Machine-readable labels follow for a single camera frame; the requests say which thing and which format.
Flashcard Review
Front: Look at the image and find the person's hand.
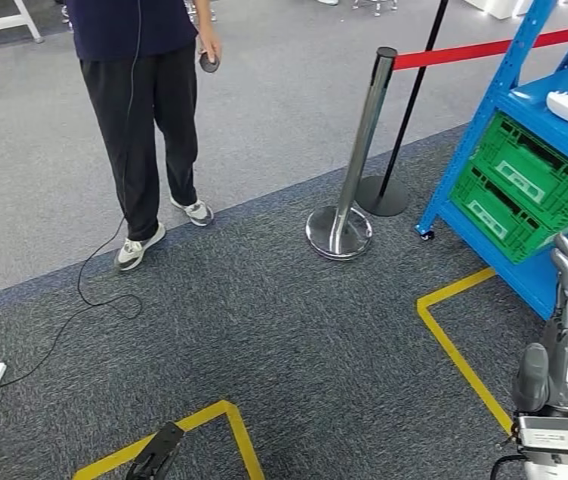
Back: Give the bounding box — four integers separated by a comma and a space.
196, 23, 223, 68

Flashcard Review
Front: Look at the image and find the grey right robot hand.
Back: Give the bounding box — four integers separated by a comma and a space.
512, 233, 568, 415

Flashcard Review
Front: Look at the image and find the blue metal shelf rack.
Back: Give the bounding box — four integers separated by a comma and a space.
415, 0, 568, 379

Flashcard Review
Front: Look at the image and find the person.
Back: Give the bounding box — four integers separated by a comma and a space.
66, 0, 222, 273

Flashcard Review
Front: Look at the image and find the green plastic crate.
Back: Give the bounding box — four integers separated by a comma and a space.
469, 111, 568, 230
449, 165, 568, 265

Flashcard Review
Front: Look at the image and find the chrome barrier stanchion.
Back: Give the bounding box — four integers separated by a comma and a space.
305, 46, 399, 262

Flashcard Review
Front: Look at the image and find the black barrier stanchion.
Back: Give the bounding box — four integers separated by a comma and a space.
355, 0, 450, 219

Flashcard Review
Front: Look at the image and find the red barrier belt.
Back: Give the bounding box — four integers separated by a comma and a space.
393, 26, 568, 72

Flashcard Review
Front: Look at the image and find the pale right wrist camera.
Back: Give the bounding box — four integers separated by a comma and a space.
513, 413, 568, 473

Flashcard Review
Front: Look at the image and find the white table frame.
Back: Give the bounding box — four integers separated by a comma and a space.
0, 0, 44, 60

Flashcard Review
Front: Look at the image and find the black floor cable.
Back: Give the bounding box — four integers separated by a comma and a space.
0, 0, 144, 407

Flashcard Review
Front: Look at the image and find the black left wrist bracket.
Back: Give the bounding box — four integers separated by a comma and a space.
125, 421, 186, 480

